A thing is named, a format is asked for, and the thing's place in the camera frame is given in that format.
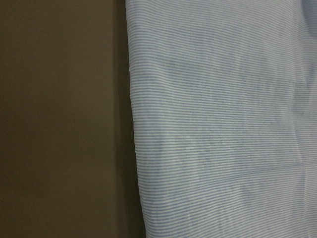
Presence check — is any light blue striped shirt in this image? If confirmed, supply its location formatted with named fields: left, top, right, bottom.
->
left=126, top=0, right=317, bottom=238

